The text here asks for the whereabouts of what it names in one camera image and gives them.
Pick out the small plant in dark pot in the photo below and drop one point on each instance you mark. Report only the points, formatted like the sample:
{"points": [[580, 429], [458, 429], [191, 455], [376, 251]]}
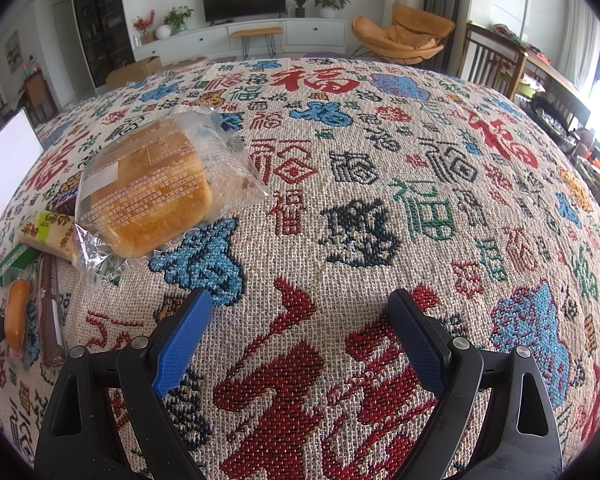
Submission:
{"points": [[299, 7]]}

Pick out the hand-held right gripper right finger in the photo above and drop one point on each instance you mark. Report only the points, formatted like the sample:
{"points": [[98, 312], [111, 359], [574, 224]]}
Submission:
{"points": [[420, 345]]}

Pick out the orange sausage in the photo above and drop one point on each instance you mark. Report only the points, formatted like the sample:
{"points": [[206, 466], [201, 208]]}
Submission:
{"points": [[17, 315]]}

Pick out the white cardboard box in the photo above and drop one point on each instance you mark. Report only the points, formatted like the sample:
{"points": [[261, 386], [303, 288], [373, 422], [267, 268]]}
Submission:
{"points": [[5, 160]]}

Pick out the grey curtain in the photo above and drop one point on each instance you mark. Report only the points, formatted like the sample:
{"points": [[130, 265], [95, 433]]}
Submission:
{"points": [[447, 5]]}

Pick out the long brown snack bar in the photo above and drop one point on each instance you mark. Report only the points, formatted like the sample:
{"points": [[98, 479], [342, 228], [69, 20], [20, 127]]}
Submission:
{"points": [[50, 310]]}

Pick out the large plant in white pot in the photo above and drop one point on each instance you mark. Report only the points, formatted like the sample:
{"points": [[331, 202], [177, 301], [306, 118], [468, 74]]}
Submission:
{"points": [[330, 2]]}

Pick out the framed wall picture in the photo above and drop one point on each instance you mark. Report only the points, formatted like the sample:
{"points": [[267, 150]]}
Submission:
{"points": [[13, 50]]}

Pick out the brown cardboard box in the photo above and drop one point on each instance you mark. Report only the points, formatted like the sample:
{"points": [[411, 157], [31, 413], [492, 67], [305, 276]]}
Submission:
{"points": [[135, 70]]}

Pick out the bread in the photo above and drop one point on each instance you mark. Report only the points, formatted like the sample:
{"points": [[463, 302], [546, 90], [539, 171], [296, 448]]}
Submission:
{"points": [[145, 185]]}

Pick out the beige green snack packet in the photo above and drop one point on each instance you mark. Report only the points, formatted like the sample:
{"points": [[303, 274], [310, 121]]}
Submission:
{"points": [[50, 235]]}

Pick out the white television cabinet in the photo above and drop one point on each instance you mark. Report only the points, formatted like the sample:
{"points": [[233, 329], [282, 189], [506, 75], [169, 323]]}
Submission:
{"points": [[195, 42]]}

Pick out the dark tall shelf cabinet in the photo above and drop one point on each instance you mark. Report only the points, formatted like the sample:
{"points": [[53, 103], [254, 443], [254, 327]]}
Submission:
{"points": [[102, 20]]}

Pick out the chocolate bar with blue label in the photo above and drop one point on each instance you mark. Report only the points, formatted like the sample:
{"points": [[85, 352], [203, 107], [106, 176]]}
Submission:
{"points": [[67, 192]]}

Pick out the wooden bench with metal legs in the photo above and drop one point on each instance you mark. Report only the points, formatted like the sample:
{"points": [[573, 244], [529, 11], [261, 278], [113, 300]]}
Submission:
{"points": [[256, 32]]}

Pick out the printed woven tablecloth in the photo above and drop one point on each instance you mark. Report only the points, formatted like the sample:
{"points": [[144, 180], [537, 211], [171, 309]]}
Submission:
{"points": [[330, 200]]}

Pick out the red flowers in vase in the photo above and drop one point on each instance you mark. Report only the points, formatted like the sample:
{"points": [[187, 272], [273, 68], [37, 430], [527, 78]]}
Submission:
{"points": [[144, 25]]}

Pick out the cluttered wooden side table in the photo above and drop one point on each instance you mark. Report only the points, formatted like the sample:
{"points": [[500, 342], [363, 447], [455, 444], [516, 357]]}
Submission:
{"points": [[555, 85]]}

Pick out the orange lounge chair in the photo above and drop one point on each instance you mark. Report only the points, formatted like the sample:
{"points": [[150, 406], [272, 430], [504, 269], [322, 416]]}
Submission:
{"points": [[400, 35]]}

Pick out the dark wooden chair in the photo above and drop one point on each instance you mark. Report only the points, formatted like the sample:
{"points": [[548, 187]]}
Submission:
{"points": [[495, 60]]}

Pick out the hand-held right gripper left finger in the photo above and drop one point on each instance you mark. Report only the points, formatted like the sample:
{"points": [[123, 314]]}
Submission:
{"points": [[180, 345]]}

